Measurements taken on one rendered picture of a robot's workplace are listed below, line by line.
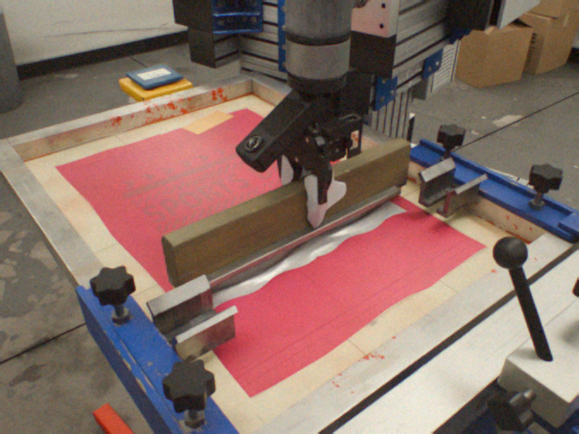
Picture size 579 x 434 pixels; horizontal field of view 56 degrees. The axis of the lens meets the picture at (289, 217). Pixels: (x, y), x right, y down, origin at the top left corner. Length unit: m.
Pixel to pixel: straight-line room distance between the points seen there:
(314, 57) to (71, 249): 0.40
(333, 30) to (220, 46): 0.84
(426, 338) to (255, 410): 0.20
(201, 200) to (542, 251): 0.50
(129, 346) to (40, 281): 1.76
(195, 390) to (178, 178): 0.53
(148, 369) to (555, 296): 0.42
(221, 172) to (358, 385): 0.51
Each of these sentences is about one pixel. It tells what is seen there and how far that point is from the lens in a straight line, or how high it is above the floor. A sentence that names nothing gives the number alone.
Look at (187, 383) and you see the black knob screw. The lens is 0.48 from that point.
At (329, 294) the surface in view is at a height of 0.95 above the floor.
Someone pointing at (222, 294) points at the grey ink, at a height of 0.96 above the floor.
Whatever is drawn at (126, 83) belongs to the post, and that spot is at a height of 0.95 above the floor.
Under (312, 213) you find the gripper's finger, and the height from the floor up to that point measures 1.02.
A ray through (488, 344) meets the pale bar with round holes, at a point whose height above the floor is 1.04.
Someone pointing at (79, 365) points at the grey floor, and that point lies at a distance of 1.98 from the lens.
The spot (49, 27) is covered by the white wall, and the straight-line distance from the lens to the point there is 4.35.
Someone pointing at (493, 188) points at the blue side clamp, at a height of 1.00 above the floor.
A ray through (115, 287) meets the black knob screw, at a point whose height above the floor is 1.06.
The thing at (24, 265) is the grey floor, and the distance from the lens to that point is 2.45.
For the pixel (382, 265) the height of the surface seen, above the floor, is 0.95.
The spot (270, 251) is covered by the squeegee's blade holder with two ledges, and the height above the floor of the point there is 0.99.
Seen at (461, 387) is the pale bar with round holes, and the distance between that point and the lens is 0.52.
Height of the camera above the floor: 1.44
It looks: 36 degrees down
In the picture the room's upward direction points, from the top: straight up
